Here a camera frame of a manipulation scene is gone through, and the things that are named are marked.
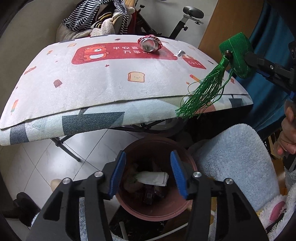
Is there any white green paper wrapper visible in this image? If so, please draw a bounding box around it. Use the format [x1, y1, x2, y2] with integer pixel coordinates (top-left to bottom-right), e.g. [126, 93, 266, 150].
[135, 171, 169, 187]

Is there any green tassel ornament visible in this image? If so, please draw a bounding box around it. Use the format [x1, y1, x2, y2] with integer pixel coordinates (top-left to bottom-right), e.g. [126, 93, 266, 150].
[176, 32, 254, 120]

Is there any black plastic cutlery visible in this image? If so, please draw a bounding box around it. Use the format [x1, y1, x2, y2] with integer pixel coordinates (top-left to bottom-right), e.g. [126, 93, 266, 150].
[176, 50, 185, 57]

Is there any crushed red soda can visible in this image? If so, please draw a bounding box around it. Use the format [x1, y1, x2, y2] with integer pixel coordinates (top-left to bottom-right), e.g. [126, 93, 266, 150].
[137, 35, 163, 53]

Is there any brown round trash bin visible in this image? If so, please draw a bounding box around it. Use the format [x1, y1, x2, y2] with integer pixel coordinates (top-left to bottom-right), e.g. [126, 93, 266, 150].
[116, 137, 197, 221]

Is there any right hand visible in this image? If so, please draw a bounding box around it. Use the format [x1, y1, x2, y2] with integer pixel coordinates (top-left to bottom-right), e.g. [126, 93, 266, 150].
[275, 101, 295, 157]

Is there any blue curtain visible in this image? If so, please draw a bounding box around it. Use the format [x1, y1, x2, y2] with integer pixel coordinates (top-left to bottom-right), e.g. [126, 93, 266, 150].
[238, 1, 295, 139]

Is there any wooden door panel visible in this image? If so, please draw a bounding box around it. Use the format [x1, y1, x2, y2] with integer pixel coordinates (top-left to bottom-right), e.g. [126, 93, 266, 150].
[198, 0, 264, 62]

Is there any geometric pattern folding table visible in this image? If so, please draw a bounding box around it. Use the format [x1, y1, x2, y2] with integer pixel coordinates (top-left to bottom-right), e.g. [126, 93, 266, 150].
[0, 34, 254, 163]

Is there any black exercise bike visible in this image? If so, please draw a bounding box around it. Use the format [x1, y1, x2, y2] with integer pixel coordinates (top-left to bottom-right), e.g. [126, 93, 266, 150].
[135, 1, 205, 39]

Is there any black slipper on floor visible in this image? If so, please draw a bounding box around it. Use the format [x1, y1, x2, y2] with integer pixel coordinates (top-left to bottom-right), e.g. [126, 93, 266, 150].
[2, 192, 41, 227]

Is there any white cartoon bear mat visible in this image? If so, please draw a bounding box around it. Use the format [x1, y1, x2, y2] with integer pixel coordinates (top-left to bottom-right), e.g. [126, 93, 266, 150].
[0, 34, 251, 130]

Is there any beige fleece clothing pile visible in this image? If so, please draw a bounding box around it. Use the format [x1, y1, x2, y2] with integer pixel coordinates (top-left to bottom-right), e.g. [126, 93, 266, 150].
[56, 9, 123, 42]

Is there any striped navy white garment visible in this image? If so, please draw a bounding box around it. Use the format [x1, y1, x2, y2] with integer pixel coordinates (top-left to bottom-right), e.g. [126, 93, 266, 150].
[62, 1, 129, 34]

